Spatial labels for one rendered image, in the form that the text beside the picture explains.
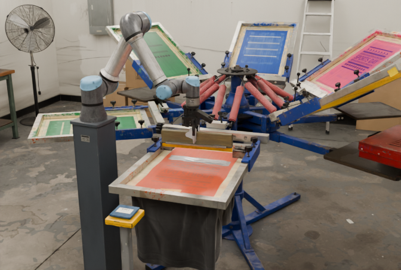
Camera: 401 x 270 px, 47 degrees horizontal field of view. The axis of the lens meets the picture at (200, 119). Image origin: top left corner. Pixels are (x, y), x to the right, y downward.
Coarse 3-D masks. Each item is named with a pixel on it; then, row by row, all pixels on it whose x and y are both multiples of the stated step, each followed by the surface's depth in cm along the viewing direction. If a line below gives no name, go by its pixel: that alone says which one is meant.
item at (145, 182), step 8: (176, 152) 276; (184, 152) 276; (192, 152) 276; (200, 152) 276; (168, 160) 264; (176, 160) 264; (152, 168) 252; (160, 168) 252; (152, 176) 242; (144, 184) 233; (152, 184) 233; (160, 184) 233; (168, 184) 233
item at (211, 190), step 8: (208, 152) 276; (216, 152) 276; (224, 152) 276; (224, 160) 264; (232, 160) 264; (224, 168) 252; (216, 176) 242; (224, 176) 242; (216, 184) 233; (184, 192) 224; (192, 192) 224; (200, 192) 224; (208, 192) 224
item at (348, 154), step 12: (252, 132) 335; (276, 132) 322; (288, 144) 313; (300, 144) 306; (312, 144) 299; (348, 144) 292; (324, 156) 272; (336, 156) 272; (348, 156) 272; (360, 168) 256; (372, 168) 254; (384, 168) 254; (396, 168) 254; (396, 180) 242
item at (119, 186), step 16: (240, 144) 280; (144, 160) 255; (128, 176) 235; (240, 176) 234; (112, 192) 224; (128, 192) 221; (144, 192) 218; (160, 192) 216; (176, 192) 216; (224, 192) 216; (224, 208) 208
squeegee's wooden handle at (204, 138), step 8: (168, 136) 259; (176, 136) 257; (184, 136) 256; (200, 136) 253; (208, 136) 251; (216, 136) 250; (224, 136) 249; (232, 136) 249; (208, 144) 252; (216, 144) 251; (224, 144) 250; (232, 144) 250
